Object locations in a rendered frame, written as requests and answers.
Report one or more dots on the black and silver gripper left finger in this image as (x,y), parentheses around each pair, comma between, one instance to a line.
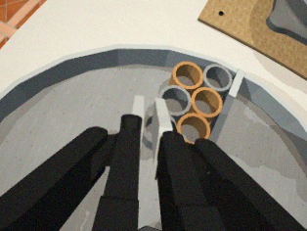
(49,194)

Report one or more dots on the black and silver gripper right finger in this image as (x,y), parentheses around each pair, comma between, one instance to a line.
(242,203)

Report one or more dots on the bronze bushing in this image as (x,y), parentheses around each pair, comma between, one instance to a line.
(198,122)
(211,98)
(189,70)

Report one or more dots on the grey metal ring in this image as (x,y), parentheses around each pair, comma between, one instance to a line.
(147,140)
(179,94)
(221,75)

